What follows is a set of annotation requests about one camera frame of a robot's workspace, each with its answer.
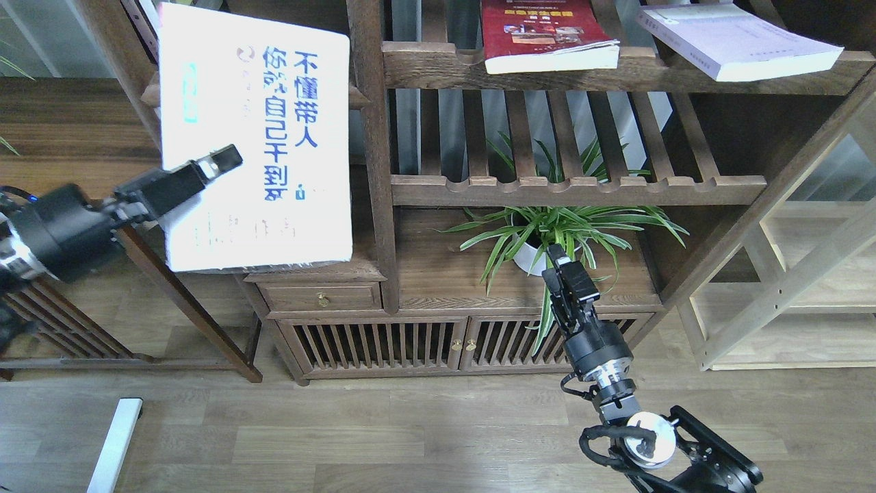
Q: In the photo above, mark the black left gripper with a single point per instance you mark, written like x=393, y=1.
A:
x=63, y=235

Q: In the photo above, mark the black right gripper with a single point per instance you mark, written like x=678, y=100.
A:
x=595, y=348

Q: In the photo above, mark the white book blue chinese title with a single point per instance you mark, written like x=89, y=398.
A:
x=279, y=93

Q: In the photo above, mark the white lavender-edged book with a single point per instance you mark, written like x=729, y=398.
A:
x=732, y=45

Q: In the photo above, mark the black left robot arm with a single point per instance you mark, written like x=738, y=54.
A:
x=12, y=199

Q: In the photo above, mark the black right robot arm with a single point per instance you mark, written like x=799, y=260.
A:
x=673, y=453

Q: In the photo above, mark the upright books top left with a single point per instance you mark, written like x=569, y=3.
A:
x=145, y=21

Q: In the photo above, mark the white plant pot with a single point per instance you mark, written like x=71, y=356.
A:
x=530, y=257

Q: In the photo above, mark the green spider plant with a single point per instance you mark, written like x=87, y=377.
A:
x=575, y=228

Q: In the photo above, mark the dark wooden bookshelf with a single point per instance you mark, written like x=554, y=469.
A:
x=441, y=134

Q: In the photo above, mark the red cover book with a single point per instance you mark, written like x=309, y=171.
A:
x=523, y=37

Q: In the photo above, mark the white metal base leg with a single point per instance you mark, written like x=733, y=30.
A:
x=114, y=450

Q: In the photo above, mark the light wooden shelf frame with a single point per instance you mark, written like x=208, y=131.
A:
x=812, y=302

